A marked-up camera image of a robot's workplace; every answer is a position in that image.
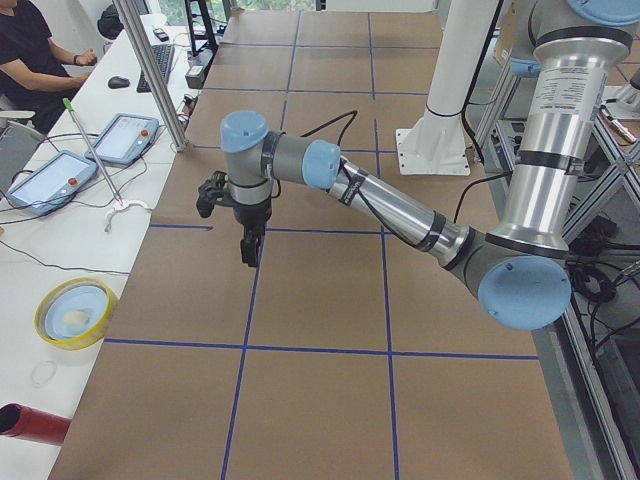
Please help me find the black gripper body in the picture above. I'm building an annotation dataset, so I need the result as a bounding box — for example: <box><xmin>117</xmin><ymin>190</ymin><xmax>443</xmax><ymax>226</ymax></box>
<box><xmin>233</xmin><ymin>198</ymin><xmax>272</xmax><ymax>241</ymax></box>

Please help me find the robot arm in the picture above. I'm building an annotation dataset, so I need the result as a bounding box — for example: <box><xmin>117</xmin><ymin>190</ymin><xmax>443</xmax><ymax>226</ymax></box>
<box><xmin>220</xmin><ymin>1</ymin><xmax>639</xmax><ymax>330</ymax></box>

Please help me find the teach pendant far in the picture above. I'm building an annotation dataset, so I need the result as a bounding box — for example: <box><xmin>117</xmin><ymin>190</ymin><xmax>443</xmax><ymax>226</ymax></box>
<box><xmin>93</xmin><ymin>113</ymin><xmax>160</xmax><ymax>166</ymax></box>

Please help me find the teach pendant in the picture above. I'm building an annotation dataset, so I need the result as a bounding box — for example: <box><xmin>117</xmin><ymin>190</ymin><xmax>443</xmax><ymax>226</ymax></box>
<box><xmin>6</xmin><ymin>150</ymin><xmax>98</xmax><ymax>217</ymax></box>
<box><xmin>93</xmin><ymin>113</ymin><xmax>160</xmax><ymax>166</ymax></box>

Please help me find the yellow rimmed bowl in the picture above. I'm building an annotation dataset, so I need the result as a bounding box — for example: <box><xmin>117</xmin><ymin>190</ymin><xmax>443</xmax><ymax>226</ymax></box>
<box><xmin>34</xmin><ymin>277</ymin><xmax>119</xmax><ymax>351</ymax></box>

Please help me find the black keyboard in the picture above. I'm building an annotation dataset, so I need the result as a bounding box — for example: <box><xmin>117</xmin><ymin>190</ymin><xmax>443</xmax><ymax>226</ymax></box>
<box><xmin>136</xmin><ymin>44</ymin><xmax>174</xmax><ymax>93</ymax></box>

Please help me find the black computer mouse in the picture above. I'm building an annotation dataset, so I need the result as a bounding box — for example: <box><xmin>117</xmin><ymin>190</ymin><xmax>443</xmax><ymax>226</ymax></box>
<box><xmin>107</xmin><ymin>76</ymin><xmax>130</xmax><ymax>89</ymax></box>

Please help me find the teach pendant near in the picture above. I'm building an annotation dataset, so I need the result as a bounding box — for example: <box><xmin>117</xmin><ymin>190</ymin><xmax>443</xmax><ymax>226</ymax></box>
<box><xmin>6</xmin><ymin>150</ymin><xmax>98</xmax><ymax>217</ymax></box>

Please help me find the person in black shirt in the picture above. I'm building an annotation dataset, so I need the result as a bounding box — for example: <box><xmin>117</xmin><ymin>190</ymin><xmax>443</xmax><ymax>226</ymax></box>
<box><xmin>1</xmin><ymin>1</ymin><xmax>97</xmax><ymax>134</ymax></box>

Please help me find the red cylinder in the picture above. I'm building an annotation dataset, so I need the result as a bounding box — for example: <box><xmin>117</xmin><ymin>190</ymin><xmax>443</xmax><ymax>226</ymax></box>
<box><xmin>1</xmin><ymin>403</ymin><xmax>71</xmax><ymax>446</ymax></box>

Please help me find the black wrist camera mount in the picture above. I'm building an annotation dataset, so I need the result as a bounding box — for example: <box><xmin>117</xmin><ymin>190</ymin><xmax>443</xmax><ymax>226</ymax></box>
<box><xmin>196</xmin><ymin>171</ymin><xmax>234</xmax><ymax>218</ymax></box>

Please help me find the grabber stick green handle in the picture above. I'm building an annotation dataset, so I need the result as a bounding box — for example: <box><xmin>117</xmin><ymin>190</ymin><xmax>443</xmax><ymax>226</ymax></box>
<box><xmin>62</xmin><ymin>97</ymin><xmax>152</xmax><ymax>233</ymax></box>

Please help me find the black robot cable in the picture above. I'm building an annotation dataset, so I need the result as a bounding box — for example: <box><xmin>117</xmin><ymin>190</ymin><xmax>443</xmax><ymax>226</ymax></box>
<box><xmin>299</xmin><ymin>109</ymin><xmax>516</xmax><ymax>251</ymax></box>

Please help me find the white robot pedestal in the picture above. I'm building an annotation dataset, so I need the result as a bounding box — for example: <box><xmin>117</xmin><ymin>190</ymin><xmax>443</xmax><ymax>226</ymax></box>
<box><xmin>396</xmin><ymin>0</ymin><xmax>502</xmax><ymax>176</ymax></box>

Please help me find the clear tape ring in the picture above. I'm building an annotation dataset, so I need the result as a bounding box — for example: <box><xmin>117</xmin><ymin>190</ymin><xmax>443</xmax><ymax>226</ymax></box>
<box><xmin>28</xmin><ymin>360</ymin><xmax>58</xmax><ymax>386</ymax></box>

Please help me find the aluminium frame post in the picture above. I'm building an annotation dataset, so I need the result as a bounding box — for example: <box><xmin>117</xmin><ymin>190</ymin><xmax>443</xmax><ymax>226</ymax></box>
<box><xmin>113</xmin><ymin>0</ymin><xmax>187</xmax><ymax>152</ymax></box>

